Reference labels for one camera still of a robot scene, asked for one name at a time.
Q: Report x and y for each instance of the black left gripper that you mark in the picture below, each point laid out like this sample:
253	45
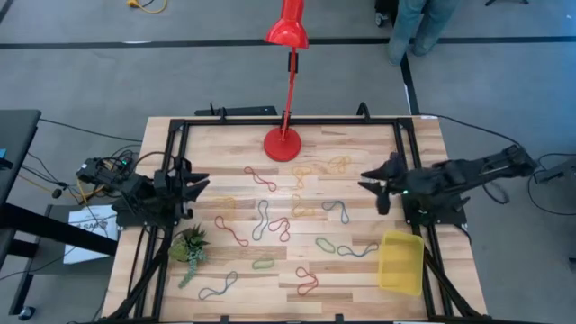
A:
173	180

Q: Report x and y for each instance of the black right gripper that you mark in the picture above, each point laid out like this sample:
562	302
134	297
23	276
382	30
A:
395	177

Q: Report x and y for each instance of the yellow rubber band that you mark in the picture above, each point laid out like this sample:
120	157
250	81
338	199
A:
299	180
297	210
338	164

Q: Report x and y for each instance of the red rubber band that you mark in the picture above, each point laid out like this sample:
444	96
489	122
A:
259	178
306	280
284	234
231	231

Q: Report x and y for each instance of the green rubber band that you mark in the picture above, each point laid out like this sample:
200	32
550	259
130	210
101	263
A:
330	248
256	267

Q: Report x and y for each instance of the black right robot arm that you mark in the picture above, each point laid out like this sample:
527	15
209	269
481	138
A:
472	173

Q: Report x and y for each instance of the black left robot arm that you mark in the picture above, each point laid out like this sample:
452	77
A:
135	189

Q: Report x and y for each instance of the yellow plastic bin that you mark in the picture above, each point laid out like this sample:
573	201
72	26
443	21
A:
400	270

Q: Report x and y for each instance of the green potted succulent plant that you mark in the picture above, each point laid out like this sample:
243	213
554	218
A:
189	245

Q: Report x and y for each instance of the white label sticker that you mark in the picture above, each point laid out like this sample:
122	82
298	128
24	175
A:
429	117

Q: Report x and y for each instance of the black power strip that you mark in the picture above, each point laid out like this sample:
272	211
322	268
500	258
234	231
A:
238	110

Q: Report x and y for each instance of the red desk lamp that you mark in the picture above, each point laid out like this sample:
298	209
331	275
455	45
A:
282	144

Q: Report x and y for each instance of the white paper sign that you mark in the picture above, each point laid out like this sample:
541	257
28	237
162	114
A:
90	225

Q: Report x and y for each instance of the person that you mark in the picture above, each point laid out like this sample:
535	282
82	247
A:
405	31

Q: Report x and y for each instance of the black office chair base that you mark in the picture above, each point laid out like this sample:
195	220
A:
382	18

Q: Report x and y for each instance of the grey floor device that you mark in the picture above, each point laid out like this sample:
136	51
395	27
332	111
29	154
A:
560	173

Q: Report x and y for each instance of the black side table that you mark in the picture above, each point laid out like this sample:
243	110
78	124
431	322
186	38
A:
15	144

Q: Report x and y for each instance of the black metal table frame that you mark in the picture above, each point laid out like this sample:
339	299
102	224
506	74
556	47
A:
234	122

